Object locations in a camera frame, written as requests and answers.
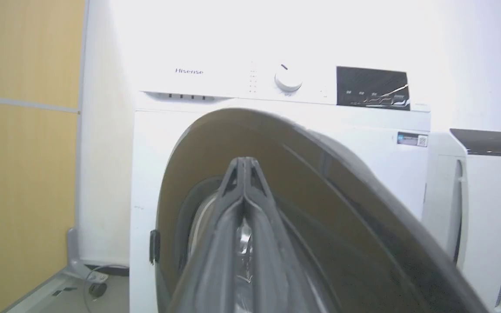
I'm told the white appliance with dark top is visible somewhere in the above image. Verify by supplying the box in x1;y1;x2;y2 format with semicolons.
421;128;501;313

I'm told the blue white QR sticker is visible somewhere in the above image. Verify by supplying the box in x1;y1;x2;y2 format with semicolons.
397;132;429;148

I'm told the round dark washing machine door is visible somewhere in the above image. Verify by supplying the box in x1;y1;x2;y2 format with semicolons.
155;107;490;313

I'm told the grey metal partition foot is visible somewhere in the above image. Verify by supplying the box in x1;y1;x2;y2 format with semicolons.
61;227;109;283

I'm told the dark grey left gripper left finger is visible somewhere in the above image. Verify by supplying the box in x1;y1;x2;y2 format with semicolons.
167;157;247;313

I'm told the white round control dial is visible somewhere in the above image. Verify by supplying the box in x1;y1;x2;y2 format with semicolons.
274;64;303;93

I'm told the white Hisense washing machine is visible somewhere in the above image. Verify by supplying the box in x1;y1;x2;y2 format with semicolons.
129;59;432;313

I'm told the white detergent drawer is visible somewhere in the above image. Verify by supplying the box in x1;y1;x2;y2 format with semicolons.
140;61;251;103

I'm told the thin grey floor cable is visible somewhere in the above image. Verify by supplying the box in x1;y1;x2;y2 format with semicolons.
83;264;130;313

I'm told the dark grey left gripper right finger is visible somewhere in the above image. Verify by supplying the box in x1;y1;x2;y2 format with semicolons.
244;157;321;313

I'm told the wooden yellow partition panel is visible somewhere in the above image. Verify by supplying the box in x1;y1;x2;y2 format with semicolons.
0;0;87;313

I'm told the black display panel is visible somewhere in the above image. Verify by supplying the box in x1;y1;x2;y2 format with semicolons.
336;66;411;111

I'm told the black door hinge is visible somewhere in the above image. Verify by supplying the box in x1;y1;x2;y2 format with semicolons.
149;229;161;265

